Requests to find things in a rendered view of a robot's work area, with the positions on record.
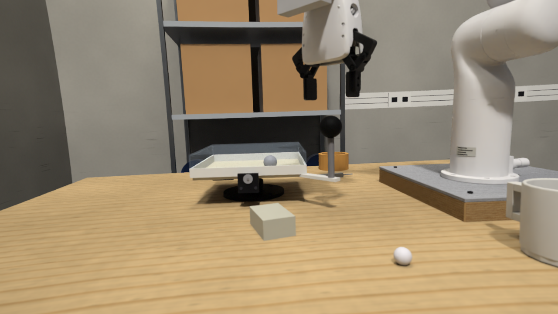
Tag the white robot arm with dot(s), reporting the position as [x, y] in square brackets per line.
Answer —
[484, 88]

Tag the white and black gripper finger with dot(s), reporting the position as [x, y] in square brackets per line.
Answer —
[356, 64]
[307, 74]

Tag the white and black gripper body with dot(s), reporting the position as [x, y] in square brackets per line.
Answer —
[328, 32]

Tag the white mug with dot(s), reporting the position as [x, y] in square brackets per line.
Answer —
[536, 208]

